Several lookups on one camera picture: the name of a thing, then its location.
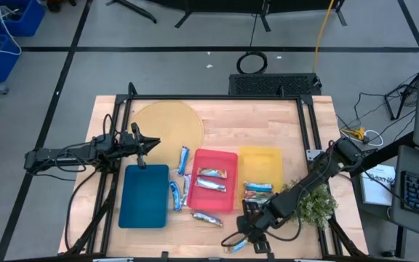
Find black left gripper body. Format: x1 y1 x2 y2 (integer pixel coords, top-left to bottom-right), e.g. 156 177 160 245
116 122 147 169

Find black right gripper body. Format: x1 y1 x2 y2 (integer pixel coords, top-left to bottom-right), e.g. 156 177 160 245
236 201 285 241

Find blue granola bar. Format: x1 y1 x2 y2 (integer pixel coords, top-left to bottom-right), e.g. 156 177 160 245
226 239 250 255
169 180 182 212
177 146 191 176

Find silver granola bar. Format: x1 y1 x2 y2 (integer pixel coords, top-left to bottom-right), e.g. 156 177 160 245
196 167 228 180
191 211 224 227
194 177 228 193
180 173 192 207

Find multicoloured granola bar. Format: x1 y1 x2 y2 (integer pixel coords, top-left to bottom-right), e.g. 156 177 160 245
244 191 273 204

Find teal granola bar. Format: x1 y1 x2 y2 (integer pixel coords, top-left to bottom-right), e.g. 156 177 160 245
244 181 274 193

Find round wooden board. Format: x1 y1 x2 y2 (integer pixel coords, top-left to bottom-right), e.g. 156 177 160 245
129 100 206 170

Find red plastic bin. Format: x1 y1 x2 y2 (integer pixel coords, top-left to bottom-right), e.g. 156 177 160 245
187 148 239 213

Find blue plastic bin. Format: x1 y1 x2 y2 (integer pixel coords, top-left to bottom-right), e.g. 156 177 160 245
117 164 170 229

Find yellow plastic bin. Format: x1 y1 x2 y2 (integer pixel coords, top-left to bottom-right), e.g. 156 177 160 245
237 145 284 205

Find artificial white-green plant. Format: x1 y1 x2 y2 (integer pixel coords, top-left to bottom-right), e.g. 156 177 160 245
282 179 339 229

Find white paper booklet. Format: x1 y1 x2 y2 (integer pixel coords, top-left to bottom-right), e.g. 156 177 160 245
360 164 396 207

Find black perforated computer case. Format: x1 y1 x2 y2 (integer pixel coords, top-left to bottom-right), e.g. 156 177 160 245
228 72 322 96

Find black partition panel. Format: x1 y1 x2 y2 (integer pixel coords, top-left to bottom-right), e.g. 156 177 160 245
105 0 348 33

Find black aluminium table frame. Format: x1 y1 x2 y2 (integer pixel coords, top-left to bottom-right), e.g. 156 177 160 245
60 82 369 262

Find coiled black cable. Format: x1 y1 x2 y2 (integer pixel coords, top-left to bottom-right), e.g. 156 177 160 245
236 50 268 76

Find white looped cable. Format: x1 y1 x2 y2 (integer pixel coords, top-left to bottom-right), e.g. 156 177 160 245
362 129 384 146

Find yellow cable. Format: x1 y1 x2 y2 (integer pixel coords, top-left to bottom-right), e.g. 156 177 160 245
313 0 336 74

